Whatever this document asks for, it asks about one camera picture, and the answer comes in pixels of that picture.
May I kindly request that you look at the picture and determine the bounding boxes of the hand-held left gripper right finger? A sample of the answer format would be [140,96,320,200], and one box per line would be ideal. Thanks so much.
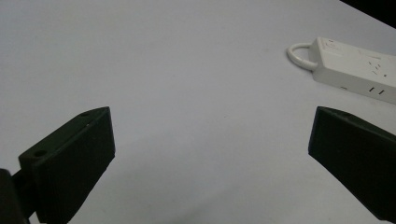
[307,105,396,224]

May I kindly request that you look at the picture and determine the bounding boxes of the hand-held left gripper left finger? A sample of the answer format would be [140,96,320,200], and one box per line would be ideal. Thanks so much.
[18,105,117,224]

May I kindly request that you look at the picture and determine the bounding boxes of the white power strip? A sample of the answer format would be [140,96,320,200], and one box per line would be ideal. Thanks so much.
[308,36,396,105]

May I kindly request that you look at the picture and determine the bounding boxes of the white power strip cable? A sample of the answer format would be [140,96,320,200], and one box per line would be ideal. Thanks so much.
[286,42,318,72]

